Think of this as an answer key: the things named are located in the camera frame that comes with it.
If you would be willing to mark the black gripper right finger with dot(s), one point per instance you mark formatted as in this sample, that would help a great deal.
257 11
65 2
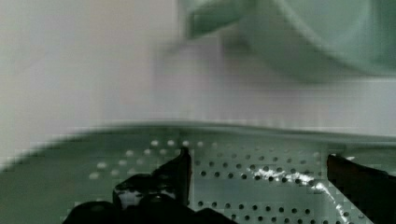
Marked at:
371 190

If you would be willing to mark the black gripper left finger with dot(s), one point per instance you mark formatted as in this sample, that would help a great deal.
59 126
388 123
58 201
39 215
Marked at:
172 179

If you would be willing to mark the green perforated strainer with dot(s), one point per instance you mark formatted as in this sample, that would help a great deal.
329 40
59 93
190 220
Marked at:
240 175

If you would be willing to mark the green mug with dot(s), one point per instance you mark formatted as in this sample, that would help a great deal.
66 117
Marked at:
315 40

